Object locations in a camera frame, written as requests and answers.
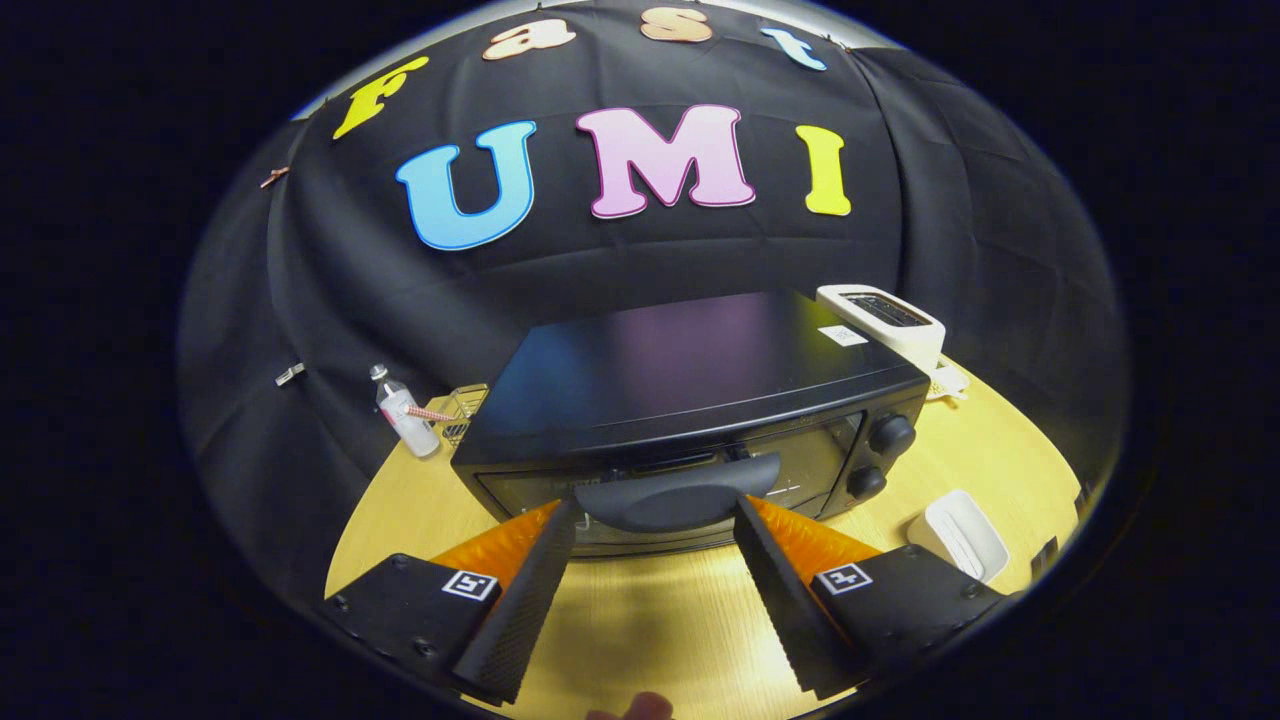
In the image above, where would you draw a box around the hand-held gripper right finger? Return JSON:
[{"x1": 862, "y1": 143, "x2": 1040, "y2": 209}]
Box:
[{"x1": 733, "y1": 493, "x2": 1011, "y2": 701}]

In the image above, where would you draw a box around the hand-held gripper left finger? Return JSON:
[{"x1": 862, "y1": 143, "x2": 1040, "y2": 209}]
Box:
[{"x1": 322, "y1": 497, "x2": 578, "y2": 706}]

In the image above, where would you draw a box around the black toaster oven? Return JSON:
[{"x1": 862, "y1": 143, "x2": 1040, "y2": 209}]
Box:
[{"x1": 450, "y1": 290, "x2": 931, "y2": 558}]

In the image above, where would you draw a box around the white bread toaster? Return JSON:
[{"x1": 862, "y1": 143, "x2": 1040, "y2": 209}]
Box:
[{"x1": 815, "y1": 284, "x2": 947, "y2": 373}]

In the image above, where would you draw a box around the white rectangular dish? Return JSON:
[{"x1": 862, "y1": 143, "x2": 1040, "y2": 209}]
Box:
[{"x1": 907, "y1": 489, "x2": 1011, "y2": 584}]

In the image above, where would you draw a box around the clear plastic bottle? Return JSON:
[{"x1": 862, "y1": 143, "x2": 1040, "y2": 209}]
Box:
[{"x1": 368, "y1": 363, "x2": 441, "y2": 459}]

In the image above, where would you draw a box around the small wire basket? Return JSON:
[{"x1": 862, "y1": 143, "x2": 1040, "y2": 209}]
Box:
[{"x1": 440, "y1": 383, "x2": 491, "y2": 446}]

